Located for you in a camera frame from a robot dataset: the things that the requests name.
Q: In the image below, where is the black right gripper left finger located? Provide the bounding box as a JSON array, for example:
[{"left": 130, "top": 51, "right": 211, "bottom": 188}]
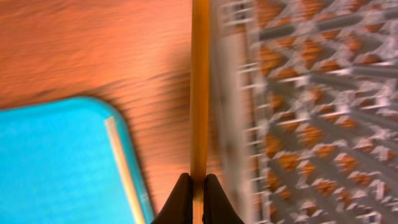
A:
[{"left": 152, "top": 173, "right": 193, "bottom": 224}]

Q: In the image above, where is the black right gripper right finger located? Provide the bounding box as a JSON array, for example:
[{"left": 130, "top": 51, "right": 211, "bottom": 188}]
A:
[{"left": 203, "top": 174, "right": 244, "bottom": 224}]

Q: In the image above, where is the wooden chopstick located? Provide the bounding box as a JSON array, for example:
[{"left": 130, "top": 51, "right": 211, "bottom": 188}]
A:
[
  {"left": 105, "top": 116, "right": 146, "bottom": 224},
  {"left": 190, "top": 0, "right": 210, "bottom": 224}
]

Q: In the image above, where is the grey dishwasher rack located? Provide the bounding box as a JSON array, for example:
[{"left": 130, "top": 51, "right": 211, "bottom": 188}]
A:
[{"left": 210, "top": 0, "right": 397, "bottom": 223}]

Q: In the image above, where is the teal plastic tray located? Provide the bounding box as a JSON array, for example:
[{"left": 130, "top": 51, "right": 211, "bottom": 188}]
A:
[{"left": 1, "top": 97, "right": 154, "bottom": 223}]

